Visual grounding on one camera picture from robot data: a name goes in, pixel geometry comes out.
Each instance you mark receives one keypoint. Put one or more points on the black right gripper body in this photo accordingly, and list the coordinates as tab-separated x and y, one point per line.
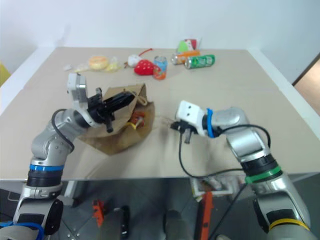
185	126

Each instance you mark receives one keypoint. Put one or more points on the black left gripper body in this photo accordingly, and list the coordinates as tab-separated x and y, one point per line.
98	110

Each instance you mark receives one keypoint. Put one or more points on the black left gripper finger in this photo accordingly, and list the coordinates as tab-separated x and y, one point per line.
117	97
122	102

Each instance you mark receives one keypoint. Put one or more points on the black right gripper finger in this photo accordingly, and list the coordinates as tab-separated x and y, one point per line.
176	128
173	124

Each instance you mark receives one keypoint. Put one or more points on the brown paper bag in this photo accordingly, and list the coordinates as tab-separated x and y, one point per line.
112	140

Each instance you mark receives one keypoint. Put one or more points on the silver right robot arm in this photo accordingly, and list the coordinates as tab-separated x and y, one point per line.
252	147

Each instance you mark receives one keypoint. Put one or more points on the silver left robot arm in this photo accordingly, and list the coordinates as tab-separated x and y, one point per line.
50	145

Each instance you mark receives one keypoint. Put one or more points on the green red snack packet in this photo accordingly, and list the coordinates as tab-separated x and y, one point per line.
186	45

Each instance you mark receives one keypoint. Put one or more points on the yellow plastic packet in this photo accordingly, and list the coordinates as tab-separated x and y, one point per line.
113	66

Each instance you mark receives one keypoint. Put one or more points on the yellow toy donut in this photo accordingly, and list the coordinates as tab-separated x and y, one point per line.
98	62

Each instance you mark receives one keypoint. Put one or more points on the red strawberry plush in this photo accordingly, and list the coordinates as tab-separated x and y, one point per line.
144	67

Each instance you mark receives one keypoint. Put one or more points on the small pale yellow packet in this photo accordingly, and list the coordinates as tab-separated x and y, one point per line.
82	68

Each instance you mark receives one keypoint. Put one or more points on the blue orange drink can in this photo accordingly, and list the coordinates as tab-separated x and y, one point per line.
160	68

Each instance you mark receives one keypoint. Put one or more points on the small white packet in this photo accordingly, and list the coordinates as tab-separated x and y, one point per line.
67	68

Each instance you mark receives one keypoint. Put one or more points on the white box with clutter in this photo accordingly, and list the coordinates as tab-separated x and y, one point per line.
215	185

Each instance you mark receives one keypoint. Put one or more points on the green drink can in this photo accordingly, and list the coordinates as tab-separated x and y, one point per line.
200	61

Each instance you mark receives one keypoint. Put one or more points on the white table leg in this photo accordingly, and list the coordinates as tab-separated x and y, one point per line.
69	190

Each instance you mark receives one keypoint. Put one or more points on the yellow object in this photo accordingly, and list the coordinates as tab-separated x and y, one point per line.
3	73

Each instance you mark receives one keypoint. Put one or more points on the orange clamp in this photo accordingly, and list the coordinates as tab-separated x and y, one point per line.
98	212

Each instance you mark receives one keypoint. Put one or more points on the black oblong object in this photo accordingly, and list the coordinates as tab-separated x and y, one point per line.
125	221

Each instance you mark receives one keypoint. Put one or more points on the brown door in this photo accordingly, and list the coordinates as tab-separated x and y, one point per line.
308	85

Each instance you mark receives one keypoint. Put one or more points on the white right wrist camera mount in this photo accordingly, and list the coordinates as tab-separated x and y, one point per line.
190	112

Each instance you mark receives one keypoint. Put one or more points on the orange post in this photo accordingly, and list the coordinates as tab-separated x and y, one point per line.
206	215

